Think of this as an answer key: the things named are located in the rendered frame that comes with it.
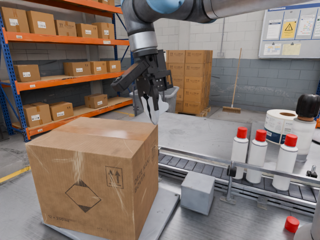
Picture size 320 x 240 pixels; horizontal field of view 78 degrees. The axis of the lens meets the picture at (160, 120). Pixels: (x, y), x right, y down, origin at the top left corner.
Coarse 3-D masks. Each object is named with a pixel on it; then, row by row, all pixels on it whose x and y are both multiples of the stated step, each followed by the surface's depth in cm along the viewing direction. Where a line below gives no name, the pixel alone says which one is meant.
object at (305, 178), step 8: (176, 152) 83; (184, 152) 81; (192, 152) 80; (216, 160) 76; (224, 160) 74; (232, 160) 74; (248, 168) 71; (256, 168) 70; (264, 168) 69; (288, 176) 66; (296, 176) 65; (304, 176) 65
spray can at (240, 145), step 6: (240, 132) 71; (246, 132) 71; (234, 138) 74; (240, 138) 72; (246, 138) 72; (234, 144) 73; (240, 144) 71; (246, 144) 72; (234, 150) 74; (240, 150) 72; (246, 150) 73; (234, 156) 74; (240, 156) 73; (240, 168) 74; (240, 174) 75
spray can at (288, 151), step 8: (288, 136) 65; (296, 136) 65; (288, 144) 66; (280, 152) 68; (288, 152) 65; (296, 152) 65; (280, 160) 68; (288, 160) 66; (280, 168) 68; (288, 168) 67; (280, 176) 69; (272, 184) 73; (280, 184) 69; (288, 184) 69
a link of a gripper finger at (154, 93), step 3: (150, 84) 54; (153, 87) 53; (150, 90) 54; (153, 90) 53; (156, 90) 54; (150, 93) 54; (153, 93) 53; (156, 93) 53; (150, 96) 55; (153, 96) 54; (156, 96) 53; (153, 99) 54; (156, 99) 54; (153, 102) 55; (156, 102) 54; (153, 105) 55; (156, 105) 55; (156, 108) 55
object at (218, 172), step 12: (168, 156) 94; (180, 168) 84; (192, 168) 84; (204, 168) 84; (216, 168) 84; (228, 180) 76; (240, 180) 76; (264, 180) 76; (276, 192) 70; (288, 192) 69; (300, 192) 70; (312, 192) 70
